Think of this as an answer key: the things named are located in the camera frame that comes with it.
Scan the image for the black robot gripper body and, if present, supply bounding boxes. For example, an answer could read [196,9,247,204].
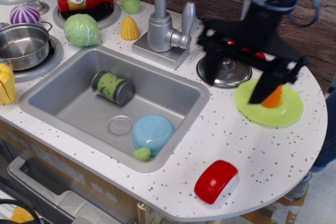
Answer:
[198,4,310,84]

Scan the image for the back right stove burner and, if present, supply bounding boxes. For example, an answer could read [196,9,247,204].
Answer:
[53,2,121,30]

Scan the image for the silver metal pot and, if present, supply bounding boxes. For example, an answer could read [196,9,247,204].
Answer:
[1,23,52,71]

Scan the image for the light blue plastic bowl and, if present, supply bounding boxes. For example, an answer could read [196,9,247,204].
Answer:
[132,114,175,157]

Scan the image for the black cable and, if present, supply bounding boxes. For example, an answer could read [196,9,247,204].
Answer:
[0,199,40,224]

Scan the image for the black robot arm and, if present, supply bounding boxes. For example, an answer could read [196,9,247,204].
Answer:
[198,0,319,104]

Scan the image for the oven door handle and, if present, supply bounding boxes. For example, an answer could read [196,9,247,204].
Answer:
[7,156,87,220]

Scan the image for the purple toy onion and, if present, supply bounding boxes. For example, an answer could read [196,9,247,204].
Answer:
[9,4,40,24]

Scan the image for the green toy lime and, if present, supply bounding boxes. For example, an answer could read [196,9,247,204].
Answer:
[121,0,141,14]

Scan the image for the small green toy vegetable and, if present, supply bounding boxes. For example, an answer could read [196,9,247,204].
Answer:
[132,147,151,162]

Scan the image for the green labelled toy can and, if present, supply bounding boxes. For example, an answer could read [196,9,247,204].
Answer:
[91,71,133,105]

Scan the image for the grey toy sink basin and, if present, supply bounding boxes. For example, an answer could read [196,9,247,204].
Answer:
[19,46,210,172]

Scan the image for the green toy cabbage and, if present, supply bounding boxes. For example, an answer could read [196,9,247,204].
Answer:
[64,14,99,47]

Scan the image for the yellow toy bell pepper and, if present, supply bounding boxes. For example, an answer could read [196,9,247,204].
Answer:
[1,63,17,104]

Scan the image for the yellow object at bottom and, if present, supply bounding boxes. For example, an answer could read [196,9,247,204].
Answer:
[10,206,36,223]

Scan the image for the silver pot lid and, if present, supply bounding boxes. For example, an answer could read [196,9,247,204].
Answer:
[196,56,252,89]

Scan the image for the red toy chili pepper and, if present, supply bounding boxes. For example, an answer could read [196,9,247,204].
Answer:
[226,39,266,60]

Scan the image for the light green plastic plate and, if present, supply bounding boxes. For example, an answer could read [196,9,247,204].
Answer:
[234,79,304,126]

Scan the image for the yellow toy corn cob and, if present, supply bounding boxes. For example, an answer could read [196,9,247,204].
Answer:
[120,16,140,40]

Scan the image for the red toy ketchup bottle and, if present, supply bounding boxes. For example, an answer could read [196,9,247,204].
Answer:
[57,0,114,12]

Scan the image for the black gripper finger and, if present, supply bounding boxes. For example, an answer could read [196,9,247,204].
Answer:
[204,51,223,85]
[249,70,282,104]

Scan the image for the silver toy faucet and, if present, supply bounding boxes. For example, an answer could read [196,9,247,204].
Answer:
[132,0,196,69]

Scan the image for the front stove burner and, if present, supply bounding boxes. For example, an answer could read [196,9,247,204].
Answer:
[14,36,64,84]

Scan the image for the red and white toy cheese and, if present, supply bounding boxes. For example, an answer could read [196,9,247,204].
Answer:
[194,160,238,205]

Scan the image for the orange toy carrot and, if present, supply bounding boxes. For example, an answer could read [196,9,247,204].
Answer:
[261,85,283,108]

